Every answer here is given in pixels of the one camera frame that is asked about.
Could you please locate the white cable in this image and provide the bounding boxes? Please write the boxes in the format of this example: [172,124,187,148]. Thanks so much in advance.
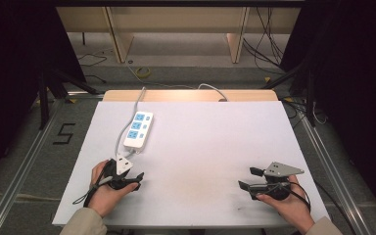
[125,60,229,103]

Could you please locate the black metal stand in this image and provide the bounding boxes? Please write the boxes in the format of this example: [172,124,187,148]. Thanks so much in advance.
[259,57,318,127]
[36,63,101,131]

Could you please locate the thin black cable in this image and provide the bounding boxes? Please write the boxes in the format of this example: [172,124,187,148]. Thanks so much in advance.
[76,51,109,84]

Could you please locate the white table mat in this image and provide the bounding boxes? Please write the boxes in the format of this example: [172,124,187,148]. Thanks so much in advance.
[51,100,331,228]

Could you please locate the white power strip blue sockets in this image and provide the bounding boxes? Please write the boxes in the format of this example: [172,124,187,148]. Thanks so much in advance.
[122,111,155,152]

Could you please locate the person's left hand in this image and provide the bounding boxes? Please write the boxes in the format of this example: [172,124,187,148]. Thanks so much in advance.
[87,159,140,218]

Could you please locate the wooden table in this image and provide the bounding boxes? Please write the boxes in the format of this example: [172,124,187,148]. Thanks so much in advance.
[102,89,279,103]

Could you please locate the yellow tape roll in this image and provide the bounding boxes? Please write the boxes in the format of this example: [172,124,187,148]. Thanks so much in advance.
[134,66,152,79]

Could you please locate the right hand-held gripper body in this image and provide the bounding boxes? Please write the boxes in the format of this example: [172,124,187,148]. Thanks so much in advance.
[256,161,306,202]

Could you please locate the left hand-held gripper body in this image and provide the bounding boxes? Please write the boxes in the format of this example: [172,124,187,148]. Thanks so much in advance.
[103,155,135,192]

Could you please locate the beige wooden bench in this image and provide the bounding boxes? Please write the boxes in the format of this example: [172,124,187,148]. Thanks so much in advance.
[55,6,302,65]

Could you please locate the bundle of black cables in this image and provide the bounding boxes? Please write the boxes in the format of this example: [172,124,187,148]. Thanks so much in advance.
[242,6,296,74]

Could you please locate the person's right hand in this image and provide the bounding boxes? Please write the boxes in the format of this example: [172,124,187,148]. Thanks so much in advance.
[257,174,316,235]

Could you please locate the aluminium rail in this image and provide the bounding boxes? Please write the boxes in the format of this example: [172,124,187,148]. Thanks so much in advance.
[0,91,104,235]
[283,97,375,235]

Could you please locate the dark curtain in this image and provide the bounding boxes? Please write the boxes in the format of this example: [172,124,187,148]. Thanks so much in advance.
[0,0,87,192]
[278,0,376,226]

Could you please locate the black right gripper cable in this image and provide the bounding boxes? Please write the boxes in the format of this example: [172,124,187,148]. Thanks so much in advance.
[287,180,356,235]

